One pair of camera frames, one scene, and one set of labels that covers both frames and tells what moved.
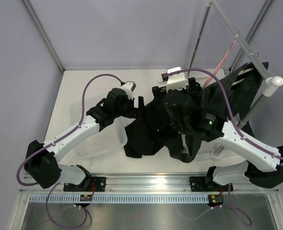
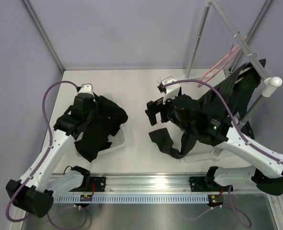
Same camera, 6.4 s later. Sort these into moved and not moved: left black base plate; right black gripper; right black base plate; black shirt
Moved: black shirt; right black gripper
Not moved: left black base plate; right black base plate
